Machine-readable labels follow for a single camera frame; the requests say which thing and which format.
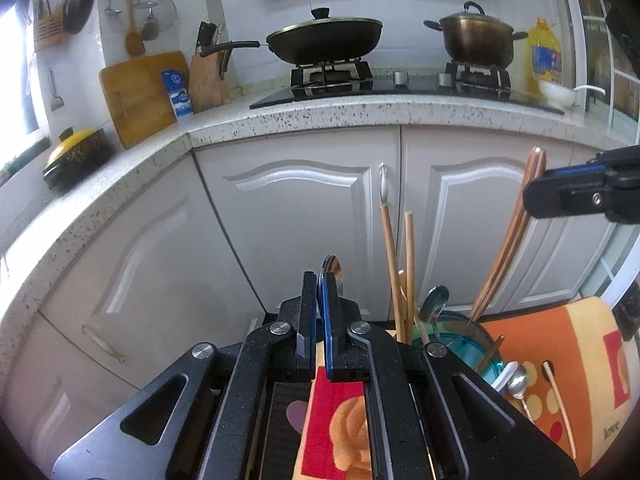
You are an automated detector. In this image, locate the reddish brown chopstick pair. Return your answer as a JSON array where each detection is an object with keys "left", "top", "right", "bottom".
[{"left": 470, "top": 146, "right": 547, "bottom": 321}]

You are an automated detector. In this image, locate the brown wooden chopstick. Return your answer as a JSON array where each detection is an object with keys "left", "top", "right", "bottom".
[
  {"left": 405, "top": 211, "right": 416, "bottom": 331},
  {"left": 380, "top": 204, "right": 406, "bottom": 342}
]

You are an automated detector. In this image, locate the pale thin wooden chopstick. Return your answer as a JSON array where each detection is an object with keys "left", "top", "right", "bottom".
[{"left": 398, "top": 270, "right": 430, "bottom": 346}]

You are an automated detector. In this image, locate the white ceramic spoon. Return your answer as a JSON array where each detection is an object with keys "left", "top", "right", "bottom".
[{"left": 491, "top": 361, "right": 518, "bottom": 392}]

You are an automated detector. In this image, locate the white bowl with ladle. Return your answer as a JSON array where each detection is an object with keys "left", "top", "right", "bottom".
[{"left": 537, "top": 79, "right": 606, "bottom": 110}]

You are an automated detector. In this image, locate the yellow cooking oil bottle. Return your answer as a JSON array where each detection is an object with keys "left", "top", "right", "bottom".
[{"left": 525, "top": 16, "right": 563, "bottom": 94}]

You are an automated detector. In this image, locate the teal rimmed utensil holder cup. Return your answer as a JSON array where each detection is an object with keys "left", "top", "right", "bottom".
[{"left": 411, "top": 311, "right": 504, "bottom": 384}]

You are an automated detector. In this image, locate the glass pane cabinet door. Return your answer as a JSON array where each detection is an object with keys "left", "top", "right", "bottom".
[{"left": 577, "top": 0, "right": 639, "bottom": 144}]

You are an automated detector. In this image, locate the black glass gas stove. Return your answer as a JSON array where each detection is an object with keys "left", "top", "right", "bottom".
[{"left": 250, "top": 61, "right": 562, "bottom": 114}]

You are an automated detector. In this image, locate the bronze stock pot with lid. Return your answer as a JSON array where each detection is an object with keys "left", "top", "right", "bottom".
[{"left": 423, "top": 1, "right": 528, "bottom": 70}]

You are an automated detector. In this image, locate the small steel spoon on towel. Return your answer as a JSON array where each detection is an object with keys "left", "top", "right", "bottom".
[{"left": 506, "top": 364, "right": 534, "bottom": 422}]

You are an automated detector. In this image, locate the orange yellow red towel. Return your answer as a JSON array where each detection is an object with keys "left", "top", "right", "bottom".
[{"left": 294, "top": 298, "right": 639, "bottom": 479}]

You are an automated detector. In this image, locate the wooden knife block with knives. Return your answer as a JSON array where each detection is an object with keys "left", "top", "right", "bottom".
[{"left": 188, "top": 22, "right": 231, "bottom": 114}]

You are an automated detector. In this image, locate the blue white salt bag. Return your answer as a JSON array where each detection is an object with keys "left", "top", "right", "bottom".
[{"left": 160, "top": 70, "right": 193, "bottom": 122}]

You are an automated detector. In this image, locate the black lidded wok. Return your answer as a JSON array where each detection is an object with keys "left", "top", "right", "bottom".
[{"left": 200, "top": 8, "right": 383, "bottom": 66}]

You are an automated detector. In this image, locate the wooden cutting board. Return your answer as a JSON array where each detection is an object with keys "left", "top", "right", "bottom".
[{"left": 99, "top": 51, "right": 189, "bottom": 148}]

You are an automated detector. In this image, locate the yellow lidded black casserole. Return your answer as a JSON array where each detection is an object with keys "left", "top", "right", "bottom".
[{"left": 42, "top": 127, "right": 114, "bottom": 192}]

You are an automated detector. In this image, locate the hanging wooden spatula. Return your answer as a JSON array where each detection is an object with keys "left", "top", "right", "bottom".
[{"left": 125, "top": 0, "right": 145, "bottom": 58}]

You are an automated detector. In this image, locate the hanging mesh skimmer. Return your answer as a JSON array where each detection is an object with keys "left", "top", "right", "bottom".
[{"left": 155, "top": 0, "right": 178, "bottom": 32}]

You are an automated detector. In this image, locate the hanging black frying pan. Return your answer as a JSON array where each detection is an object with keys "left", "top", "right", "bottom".
[{"left": 63, "top": 0, "right": 94, "bottom": 35}]

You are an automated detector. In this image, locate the wooden chopstick wall basket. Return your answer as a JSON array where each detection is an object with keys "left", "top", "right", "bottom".
[{"left": 34, "top": 0, "right": 63, "bottom": 52}]

